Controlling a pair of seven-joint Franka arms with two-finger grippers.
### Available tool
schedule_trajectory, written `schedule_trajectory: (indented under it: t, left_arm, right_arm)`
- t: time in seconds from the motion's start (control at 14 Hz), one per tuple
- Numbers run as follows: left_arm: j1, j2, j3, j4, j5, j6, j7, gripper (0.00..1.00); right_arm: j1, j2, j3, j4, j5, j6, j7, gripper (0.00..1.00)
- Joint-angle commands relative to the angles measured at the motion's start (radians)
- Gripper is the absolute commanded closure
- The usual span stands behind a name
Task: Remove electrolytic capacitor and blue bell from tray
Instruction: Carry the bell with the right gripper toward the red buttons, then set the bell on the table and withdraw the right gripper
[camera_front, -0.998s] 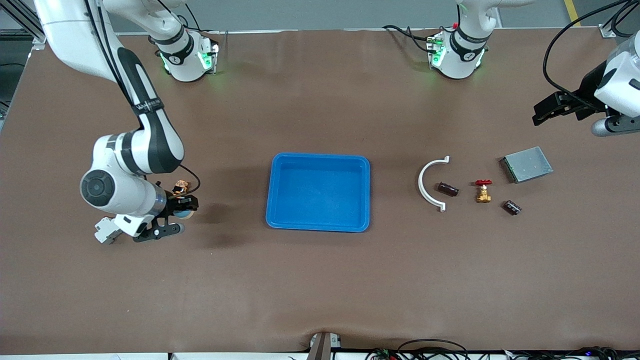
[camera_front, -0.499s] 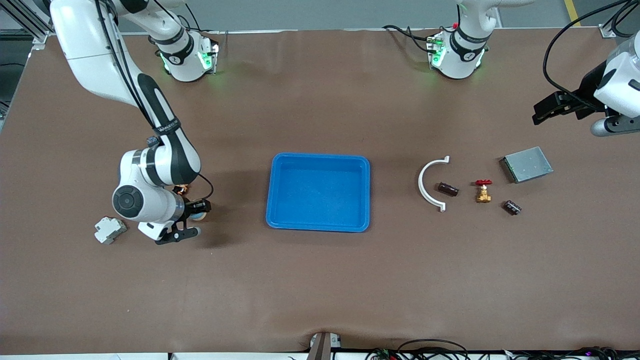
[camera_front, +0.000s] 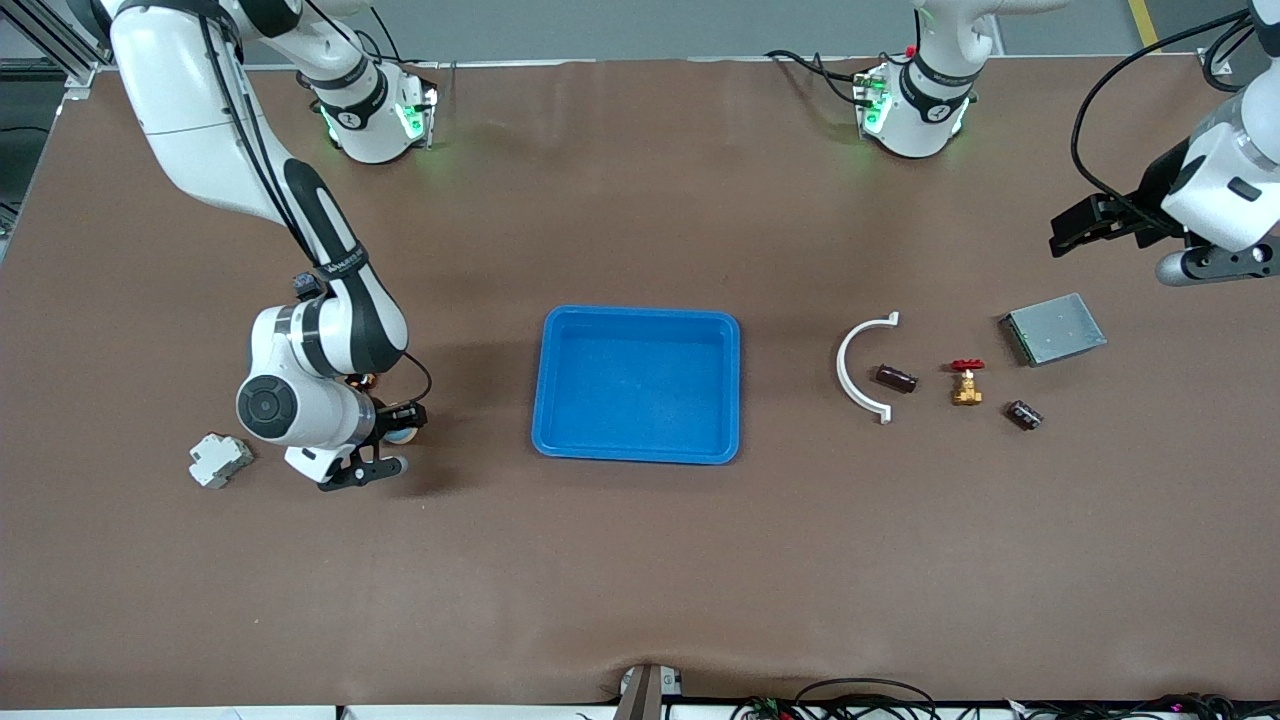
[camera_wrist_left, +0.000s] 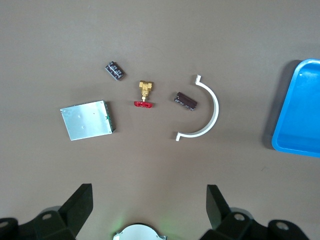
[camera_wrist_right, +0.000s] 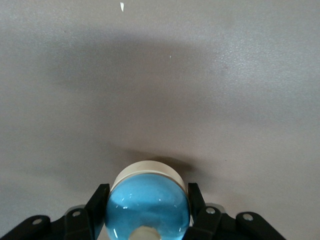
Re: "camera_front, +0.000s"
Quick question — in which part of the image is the black cable bundle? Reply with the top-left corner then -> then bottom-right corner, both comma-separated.
730,678 -> 1280,720

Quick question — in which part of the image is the black base cable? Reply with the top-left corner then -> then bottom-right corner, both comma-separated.
765,48 -> 871,106
370,10 -> 441,71

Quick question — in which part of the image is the blue plastic tray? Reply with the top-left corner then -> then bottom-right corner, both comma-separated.
531,305 -> 742,466

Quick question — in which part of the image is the grey metal box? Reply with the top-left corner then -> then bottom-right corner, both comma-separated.
998,292 -> 1109,368

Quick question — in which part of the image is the grey metal bracket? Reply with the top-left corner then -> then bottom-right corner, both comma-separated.
615,663 -> 686,720

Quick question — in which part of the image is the aluminium frame post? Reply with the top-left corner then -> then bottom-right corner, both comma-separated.
1200,0 -> 1280,76
0,0 -> 111,101

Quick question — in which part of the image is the white curved pipe clamp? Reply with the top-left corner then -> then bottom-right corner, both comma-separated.
836,311 -> 901,426

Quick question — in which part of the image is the brown table cover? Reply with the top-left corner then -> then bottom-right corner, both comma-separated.
0,55 -> 1280,709

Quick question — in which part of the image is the white circuit breaker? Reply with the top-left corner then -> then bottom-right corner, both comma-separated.
188,432 -> 255,490

